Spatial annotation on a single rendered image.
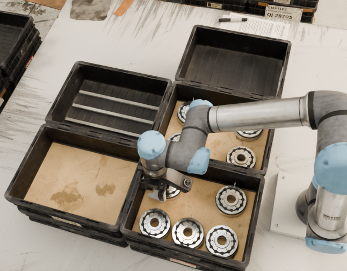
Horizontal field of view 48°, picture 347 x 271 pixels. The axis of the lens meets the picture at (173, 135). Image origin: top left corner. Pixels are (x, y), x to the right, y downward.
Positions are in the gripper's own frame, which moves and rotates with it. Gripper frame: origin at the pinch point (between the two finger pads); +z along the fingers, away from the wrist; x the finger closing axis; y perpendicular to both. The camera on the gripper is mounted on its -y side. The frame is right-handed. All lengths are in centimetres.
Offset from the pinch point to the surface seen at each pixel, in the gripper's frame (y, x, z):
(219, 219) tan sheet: -19.1, 4.3, 2.0
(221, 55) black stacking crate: -7, -66, 2
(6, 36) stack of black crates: 128, -95, 47
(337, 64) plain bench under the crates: -57, -83, 15
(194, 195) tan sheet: -9.3, -2.2, 2.0
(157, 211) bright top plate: 1.3, 7.1, -1.1
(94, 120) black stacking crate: 35.1, -23.6, 2.2
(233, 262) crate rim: -25.5, 19.1, -8.0
